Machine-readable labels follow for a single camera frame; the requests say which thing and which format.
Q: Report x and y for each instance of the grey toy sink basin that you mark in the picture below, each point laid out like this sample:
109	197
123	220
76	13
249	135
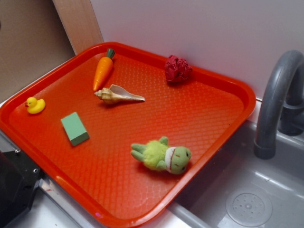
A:
235	189

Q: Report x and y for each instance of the grey toy faucet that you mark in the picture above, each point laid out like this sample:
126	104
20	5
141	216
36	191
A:
282	108

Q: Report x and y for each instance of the beige conch seashell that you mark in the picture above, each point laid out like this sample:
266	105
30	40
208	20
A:
116	94

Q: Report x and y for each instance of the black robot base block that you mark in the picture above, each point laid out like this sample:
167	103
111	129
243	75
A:
19	180

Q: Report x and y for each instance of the crumpled red paper ball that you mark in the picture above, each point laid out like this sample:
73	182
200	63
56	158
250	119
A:
176	69

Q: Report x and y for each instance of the green rectangular block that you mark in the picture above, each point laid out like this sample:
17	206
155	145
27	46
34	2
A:
75	129

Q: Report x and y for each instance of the green plush frog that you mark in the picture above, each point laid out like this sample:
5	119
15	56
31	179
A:
157	155

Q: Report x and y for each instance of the orange toy carrot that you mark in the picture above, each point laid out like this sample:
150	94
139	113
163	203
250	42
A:
103	69

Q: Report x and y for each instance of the wooden side panel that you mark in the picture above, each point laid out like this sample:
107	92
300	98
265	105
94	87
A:
80	23

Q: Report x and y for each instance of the yellow rubber duck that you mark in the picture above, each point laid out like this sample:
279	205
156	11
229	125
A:
35	106

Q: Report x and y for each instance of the red plastic tray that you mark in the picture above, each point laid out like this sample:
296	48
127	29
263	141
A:
118	191

